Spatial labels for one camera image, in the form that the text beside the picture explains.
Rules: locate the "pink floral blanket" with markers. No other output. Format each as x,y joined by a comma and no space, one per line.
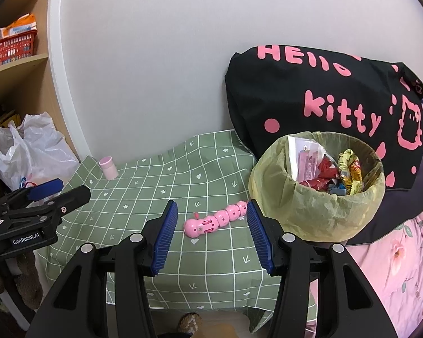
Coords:
391,281

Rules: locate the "yellow red snack wrapper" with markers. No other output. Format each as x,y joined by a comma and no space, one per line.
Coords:
350,172

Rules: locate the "orange white packet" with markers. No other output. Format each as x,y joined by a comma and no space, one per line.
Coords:
19,28

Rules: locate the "wooden shelf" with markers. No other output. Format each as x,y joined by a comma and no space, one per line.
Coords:
17,67

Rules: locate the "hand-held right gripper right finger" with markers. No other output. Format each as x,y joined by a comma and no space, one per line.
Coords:
261,239

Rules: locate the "pale pink snack wrapper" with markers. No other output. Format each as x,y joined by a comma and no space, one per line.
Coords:
308,165

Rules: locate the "dark grey cushion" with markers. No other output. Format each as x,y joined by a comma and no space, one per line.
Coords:
405,218

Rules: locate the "red plastic basket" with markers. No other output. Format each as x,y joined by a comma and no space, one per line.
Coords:
10,51

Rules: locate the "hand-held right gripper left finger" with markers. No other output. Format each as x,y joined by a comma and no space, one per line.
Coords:
164,239

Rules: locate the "white plastic bag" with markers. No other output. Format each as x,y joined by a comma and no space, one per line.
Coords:
31,148

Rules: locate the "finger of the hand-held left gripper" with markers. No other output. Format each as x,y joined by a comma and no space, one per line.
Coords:
45,187
74,199

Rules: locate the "waste bin with yellow liner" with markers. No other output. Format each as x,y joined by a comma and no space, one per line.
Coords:
303,214

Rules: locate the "brown woven slipper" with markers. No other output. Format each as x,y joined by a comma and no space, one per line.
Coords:
190,322

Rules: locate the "small pink cup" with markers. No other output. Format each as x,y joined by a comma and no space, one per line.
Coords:
109,169

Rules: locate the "pink caterpillar toy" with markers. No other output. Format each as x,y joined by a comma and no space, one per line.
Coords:
201,227

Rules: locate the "green grid tablecloth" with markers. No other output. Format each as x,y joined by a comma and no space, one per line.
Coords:
204,190

